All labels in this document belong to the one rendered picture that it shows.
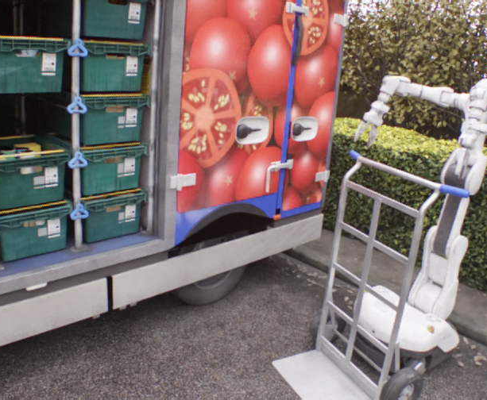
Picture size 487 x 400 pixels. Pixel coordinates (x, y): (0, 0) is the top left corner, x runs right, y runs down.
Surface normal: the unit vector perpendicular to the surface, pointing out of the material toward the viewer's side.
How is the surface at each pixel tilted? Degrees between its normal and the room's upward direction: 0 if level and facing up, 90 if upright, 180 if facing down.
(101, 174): 91
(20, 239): 91
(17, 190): 98
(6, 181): 94
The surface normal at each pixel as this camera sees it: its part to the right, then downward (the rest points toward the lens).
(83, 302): 0.69, 0.25
